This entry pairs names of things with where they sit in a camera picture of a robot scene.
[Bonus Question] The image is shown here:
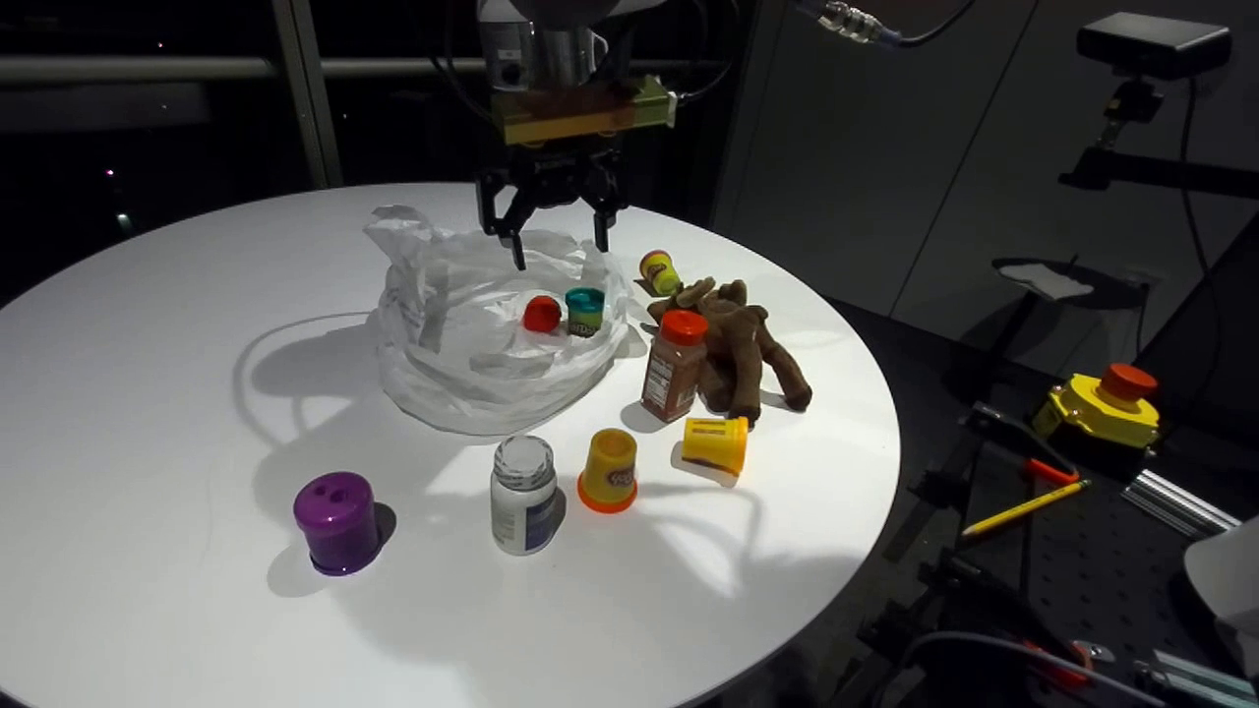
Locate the brown plush moose toy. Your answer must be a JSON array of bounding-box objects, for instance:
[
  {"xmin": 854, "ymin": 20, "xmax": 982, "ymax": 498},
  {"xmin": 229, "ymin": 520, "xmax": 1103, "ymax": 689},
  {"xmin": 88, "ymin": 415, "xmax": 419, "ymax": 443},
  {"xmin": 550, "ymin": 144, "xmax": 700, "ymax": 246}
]
[{"xmin": 650, "ymin": 273, "xmax": 815, "ymax": 426}]

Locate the aluminium rail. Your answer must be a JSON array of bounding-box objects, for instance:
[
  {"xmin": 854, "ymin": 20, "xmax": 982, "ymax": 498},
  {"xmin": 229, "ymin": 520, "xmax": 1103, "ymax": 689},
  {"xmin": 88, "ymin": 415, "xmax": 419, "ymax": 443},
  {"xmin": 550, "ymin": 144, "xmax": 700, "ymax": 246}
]
[{"xmin": 1128, "ymin": 469, "xmax": 1245, "ymax": 538}]

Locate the small tub purple lid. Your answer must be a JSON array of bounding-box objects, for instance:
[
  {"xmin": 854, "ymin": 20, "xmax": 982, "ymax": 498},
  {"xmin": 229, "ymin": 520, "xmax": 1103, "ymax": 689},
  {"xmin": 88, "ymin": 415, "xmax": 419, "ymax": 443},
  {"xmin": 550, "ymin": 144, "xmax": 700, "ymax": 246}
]
[{"xmin": 290, "ymin": 469, "xmax": 386, "ymax": 578}]

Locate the small tub yellow-green lid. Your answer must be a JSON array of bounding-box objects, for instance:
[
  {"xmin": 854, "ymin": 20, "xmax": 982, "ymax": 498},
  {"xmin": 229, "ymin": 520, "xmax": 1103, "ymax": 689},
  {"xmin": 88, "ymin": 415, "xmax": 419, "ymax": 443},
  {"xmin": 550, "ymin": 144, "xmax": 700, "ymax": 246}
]
[{"xmin": 634, "ymin": 246, "xmax": 686, "ymax": 304}]

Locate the yellow emergency stop button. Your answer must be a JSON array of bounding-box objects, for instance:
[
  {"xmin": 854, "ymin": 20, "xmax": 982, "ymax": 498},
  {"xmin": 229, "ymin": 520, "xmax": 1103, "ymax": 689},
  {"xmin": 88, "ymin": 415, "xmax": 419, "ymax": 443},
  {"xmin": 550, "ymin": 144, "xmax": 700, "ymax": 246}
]
[{"xmin": 1031, "ymin": 360, "xmax": 1165, "ymax": 456}]

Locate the yellow pencil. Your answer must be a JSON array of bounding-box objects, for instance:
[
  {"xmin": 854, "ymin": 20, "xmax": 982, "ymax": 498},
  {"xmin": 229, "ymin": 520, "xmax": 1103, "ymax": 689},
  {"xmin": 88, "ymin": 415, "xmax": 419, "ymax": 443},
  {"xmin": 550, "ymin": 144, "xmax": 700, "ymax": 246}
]
[{"xmin": 961, "ymin": 477, "xmax": 1092, "ymax": 541}]

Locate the small tub red lid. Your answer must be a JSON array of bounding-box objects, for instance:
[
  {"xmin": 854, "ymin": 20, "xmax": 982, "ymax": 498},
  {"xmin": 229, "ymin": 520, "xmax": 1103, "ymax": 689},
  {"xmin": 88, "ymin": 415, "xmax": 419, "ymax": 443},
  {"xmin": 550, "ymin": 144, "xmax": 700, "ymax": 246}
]
[{"xmin": 520, "ymin": 290, "xmax": 568, "ymax": 338}]

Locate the grey cable with connector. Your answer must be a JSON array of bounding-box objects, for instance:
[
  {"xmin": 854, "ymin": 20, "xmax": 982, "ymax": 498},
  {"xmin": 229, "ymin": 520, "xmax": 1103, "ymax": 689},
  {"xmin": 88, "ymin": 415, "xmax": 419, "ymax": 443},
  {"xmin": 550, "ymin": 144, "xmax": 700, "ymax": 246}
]
[{"xmin": 815, "ymin": 0, "xmax": 982, "ymax": 56}]

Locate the brown spice bottle red cap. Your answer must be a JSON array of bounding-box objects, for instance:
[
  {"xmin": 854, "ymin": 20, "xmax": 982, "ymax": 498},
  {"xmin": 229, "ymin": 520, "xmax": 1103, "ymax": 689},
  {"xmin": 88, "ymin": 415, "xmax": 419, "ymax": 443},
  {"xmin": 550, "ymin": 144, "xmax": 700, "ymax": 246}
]
[{"xmin": 642, "ymin": 305, "xmax": 713, "ymax": 426}]

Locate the grey window post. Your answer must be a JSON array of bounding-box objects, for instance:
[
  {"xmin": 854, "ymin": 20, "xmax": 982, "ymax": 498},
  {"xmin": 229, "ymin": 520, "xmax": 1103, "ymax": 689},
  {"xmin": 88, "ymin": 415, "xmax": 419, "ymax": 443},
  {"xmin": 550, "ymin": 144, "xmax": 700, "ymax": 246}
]
[{"xmin": 267, "ymin": 0, "xmax": 345, "ymax": 191}]

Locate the small tub teal lid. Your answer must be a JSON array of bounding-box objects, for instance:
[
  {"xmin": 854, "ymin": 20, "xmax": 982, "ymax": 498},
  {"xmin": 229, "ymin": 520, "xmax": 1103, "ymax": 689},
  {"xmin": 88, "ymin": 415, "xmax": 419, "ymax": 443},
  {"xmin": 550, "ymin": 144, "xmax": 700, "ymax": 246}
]
[{"xmin": 564, "ymin": 283, "xmax": 610, "ymax": 342}]

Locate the grey flat plate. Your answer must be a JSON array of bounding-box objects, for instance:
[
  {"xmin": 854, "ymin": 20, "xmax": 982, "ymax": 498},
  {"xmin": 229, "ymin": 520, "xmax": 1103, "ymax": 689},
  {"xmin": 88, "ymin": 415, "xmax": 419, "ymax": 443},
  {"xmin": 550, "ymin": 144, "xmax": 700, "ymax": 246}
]
[{"xmin": 991, "ymin": 255, "xmax": 1156, "ymax": 319}]

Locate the red handled tool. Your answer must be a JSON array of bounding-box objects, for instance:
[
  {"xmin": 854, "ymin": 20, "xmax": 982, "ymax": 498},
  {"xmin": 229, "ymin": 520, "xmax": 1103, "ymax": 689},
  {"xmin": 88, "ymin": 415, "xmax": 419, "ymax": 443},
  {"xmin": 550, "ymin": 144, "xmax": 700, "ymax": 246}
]
[{"xmin": 1020, "ymin": 450, "xmax": 1086, "ymax": 495}]

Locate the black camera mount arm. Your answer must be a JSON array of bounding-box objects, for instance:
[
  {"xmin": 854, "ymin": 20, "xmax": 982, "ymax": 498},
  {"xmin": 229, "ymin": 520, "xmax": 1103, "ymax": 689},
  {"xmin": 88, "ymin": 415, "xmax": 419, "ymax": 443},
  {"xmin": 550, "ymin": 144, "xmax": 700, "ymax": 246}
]
[{"xmin": 1060, "ymin": 75, "xmax": 1259, "ymax": 205}]

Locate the white pill bottle blue label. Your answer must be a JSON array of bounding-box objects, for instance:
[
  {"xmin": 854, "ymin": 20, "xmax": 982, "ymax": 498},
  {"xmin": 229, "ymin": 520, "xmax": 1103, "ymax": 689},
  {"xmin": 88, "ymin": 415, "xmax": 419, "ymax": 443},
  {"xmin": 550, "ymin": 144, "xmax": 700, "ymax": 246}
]
[{"xmin": 490, "ymin": 433, "xmax": 572, "ymax": 559}]

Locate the yellow block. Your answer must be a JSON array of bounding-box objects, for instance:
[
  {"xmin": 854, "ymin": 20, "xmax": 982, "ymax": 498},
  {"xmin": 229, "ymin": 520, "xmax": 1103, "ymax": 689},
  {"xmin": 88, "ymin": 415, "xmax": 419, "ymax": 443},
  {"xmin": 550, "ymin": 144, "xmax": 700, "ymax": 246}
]
[{"xmin": 681, "ymin": 412, "xmax": 757, "ymax": 479}]

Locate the grey window railing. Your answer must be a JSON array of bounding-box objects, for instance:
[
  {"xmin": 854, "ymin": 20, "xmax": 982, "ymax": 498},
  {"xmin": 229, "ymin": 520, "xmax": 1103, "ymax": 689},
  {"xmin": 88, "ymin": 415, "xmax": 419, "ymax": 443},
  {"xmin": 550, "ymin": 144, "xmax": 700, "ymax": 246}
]
[{"xmin": 0, "ymin": 56, "xmax": 490, "ymax": 91}]

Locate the grey panel corner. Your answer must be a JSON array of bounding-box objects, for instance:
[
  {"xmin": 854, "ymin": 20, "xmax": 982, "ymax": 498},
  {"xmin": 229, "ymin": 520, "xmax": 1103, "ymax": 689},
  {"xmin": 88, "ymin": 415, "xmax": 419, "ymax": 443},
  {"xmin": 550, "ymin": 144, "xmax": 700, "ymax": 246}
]
[{"xmin": 1180, "ymin": 516, "xmax": 1259, "ymax": 684}]

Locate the yellow tub with orange lid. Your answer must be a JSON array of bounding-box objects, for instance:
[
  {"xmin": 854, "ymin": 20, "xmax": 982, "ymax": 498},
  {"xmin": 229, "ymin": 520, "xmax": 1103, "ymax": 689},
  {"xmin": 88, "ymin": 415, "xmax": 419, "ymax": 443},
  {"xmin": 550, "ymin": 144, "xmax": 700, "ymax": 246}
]
[{"xmin": 576, "ymin": 426, "xmax": 647, "ymax": 520}]

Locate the white plastic bag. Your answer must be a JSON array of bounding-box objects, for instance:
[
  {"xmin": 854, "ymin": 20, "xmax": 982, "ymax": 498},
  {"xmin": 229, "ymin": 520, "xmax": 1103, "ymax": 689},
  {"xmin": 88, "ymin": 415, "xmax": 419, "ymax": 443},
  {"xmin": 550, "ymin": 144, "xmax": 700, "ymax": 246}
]
[{"xmin": 363, "ymin": 200, "xmax": 647, "ymax": 441}]

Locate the gold wrist camera block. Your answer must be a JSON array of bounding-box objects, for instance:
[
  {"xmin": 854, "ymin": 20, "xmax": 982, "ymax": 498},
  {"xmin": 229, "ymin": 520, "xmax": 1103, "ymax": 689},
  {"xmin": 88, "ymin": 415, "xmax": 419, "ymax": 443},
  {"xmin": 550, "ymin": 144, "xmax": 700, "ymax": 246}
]
[{"xmin": 491, "ymin": 70, "xmax": 686, "ymax": 148}]

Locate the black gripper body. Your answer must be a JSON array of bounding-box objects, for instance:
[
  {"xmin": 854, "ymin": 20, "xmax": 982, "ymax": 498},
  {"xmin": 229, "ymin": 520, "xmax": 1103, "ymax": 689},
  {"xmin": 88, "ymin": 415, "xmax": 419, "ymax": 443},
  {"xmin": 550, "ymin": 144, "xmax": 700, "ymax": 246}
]
[{"xmin": 471, "ymin": 137, "xmax": 630, "ymax": 237}]

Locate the black camera on stand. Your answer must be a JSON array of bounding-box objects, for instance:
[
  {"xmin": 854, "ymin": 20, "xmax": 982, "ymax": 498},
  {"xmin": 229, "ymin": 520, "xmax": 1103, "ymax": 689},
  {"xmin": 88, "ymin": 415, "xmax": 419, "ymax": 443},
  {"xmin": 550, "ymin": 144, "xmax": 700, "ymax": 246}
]
[{"xmin": 1076, "ymin": 11, "xmax": 1235, "ymax": 85}]

